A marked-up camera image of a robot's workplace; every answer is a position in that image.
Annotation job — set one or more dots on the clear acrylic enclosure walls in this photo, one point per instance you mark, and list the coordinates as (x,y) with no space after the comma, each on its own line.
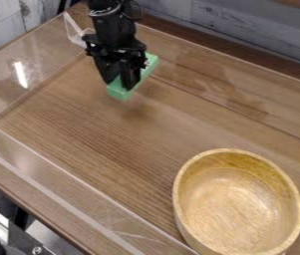
(89,162)

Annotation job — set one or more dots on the black metal table frame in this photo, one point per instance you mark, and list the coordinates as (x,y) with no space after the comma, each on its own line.
(24,236)

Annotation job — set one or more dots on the green rectangular block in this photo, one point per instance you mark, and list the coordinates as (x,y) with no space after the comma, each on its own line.
(115,89)

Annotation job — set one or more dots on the brown wooden bowl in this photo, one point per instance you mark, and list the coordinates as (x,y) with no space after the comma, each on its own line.
(236,204)

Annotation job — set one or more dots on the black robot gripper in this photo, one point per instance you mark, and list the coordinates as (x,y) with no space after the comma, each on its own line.
(114,45)

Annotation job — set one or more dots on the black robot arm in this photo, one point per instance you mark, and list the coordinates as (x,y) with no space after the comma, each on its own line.
(105,7)

